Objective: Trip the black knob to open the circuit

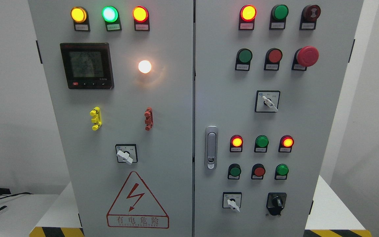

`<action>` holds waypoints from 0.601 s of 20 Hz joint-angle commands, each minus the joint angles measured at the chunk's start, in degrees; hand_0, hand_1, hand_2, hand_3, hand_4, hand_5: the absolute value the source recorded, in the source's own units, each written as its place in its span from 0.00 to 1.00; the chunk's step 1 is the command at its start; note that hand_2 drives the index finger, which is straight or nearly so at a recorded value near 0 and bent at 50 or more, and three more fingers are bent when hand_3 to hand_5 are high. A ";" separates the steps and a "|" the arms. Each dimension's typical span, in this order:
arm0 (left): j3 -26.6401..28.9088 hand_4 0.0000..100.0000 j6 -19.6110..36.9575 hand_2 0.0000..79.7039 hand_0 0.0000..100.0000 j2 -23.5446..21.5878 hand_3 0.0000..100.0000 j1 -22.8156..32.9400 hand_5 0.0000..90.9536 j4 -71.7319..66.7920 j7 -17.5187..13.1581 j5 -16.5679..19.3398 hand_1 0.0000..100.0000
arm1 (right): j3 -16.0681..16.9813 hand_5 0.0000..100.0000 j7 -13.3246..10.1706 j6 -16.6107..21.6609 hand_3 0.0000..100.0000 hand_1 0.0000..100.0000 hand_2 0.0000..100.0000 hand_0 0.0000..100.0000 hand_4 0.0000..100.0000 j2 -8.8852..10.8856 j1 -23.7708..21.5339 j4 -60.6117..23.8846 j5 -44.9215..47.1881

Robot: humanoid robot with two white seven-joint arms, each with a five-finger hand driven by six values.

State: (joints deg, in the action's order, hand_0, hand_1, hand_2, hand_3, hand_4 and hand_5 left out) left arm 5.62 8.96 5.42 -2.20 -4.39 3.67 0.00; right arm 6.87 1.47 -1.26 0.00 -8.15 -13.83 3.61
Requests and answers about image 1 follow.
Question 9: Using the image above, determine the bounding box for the white selector switch left door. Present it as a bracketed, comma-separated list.
[115, 144, 138, 165]

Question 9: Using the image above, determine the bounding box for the white selector switch lower right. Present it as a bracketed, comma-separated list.
[222, 192, 242, 213]

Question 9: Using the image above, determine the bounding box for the green push button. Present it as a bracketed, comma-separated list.
[275, 164, 289, 180]
[227, 163, 241, 180]
[235, 48, 253, 71]

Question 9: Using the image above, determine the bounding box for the white lit indicator lamp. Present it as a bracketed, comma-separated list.
[138, 60, 152, 74]

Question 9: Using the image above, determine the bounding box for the green indicator middle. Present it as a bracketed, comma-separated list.
[254, 135, 269, 153]

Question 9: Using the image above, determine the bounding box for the red emergency stop mushroom button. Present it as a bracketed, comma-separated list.
[291, 45, 320, 71]

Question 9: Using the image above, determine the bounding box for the green push button lower left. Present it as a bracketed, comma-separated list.
[227, 163, 241, 180]

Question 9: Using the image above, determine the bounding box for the red ringed indicator light left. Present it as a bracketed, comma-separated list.
[132, 6, 150, 31]

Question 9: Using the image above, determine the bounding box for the red lit indicator middle left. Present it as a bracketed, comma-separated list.
[230, 135, 243, 152]

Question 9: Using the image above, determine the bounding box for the silver door handle lock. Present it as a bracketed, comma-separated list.
[205, 126, 218, 170]

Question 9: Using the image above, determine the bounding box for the dark red buzzer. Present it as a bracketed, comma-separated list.
[299, 4, 321, 30]

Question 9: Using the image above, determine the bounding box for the grey electrical cabinet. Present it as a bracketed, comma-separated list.
[28, 0, 364, 237]

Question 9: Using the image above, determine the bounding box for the yellow terminal clip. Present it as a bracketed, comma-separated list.
[89, 106, 102, 131]

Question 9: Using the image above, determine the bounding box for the green indicator top right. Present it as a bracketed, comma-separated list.
[269, 4, 289, 30]

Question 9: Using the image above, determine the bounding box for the red electric hazard warning sticker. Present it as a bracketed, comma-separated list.
[106, 171, 169, 228]

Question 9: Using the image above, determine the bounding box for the red lit indicator top right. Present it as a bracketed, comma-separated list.
[238, 5, 257, 30]

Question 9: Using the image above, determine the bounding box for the white selector switch upper right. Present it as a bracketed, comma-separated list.
[255, 90, 280, 113]

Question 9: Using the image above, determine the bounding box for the red push button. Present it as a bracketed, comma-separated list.
[251, 164, 266, 180]
[264, 48, 283, 71]

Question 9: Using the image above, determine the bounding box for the green lit indicator light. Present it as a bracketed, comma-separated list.
[101, 6, 122, 32]

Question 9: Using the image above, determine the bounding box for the red terminal clip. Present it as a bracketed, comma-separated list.
[143, 107, 154, 131]

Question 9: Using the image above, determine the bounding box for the green push button upper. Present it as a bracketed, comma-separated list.
[235, 48, 253, 71]

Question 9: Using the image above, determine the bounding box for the white selector switch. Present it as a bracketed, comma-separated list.
[255, 90, 280, 113]
[222, 192, 242, 213]

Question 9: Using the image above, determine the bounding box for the black digital power meter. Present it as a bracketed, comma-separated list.
[60, 42, 114, 90]

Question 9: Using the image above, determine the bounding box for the yellow indicator light top left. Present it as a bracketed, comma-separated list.
[70, 6, 90, 31]

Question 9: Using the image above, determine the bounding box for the red push button upper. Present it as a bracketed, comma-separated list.
[264, 48, 283, 71]

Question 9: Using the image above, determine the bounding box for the green push button lower right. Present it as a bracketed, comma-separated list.
[275, 164, 289, 180]

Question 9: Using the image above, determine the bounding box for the white platform with hazard stripes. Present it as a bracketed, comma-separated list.
[29, 177, 371, 237]

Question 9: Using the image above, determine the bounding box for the red lit indicator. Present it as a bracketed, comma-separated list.
[230, 135, 243, 152]
[238, 5, 257, 30]

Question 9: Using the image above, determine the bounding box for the red indicator middle right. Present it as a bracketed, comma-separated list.
[278, 135, 294, 153]

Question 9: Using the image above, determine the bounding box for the black rotary knob switch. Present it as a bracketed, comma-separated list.
[266, 192, 287, 216]

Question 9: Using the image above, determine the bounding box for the red push button lower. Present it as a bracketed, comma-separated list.
[251, 164, 266, 180]

